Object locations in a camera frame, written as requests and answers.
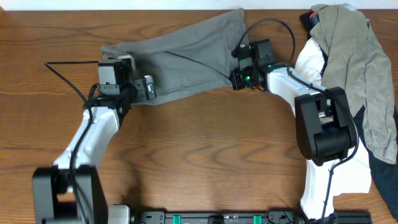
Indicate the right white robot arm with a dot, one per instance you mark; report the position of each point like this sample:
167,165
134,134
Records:
325,131

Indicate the grey shorts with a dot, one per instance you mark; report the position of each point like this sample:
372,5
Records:
187,61

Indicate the dark navy garment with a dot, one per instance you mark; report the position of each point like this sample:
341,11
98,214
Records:
384,175

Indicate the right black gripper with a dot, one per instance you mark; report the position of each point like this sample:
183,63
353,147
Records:
236,78

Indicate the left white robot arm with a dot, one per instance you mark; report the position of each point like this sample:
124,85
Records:
70,190

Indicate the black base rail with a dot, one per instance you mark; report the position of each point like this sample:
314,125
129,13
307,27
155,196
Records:
269,217

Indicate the olive khaki garment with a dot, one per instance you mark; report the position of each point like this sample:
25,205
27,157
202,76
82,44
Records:
357,63

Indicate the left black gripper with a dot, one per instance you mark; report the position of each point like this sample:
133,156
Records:
142,94

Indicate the white garment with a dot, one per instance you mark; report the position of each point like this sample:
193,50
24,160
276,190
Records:
351,177

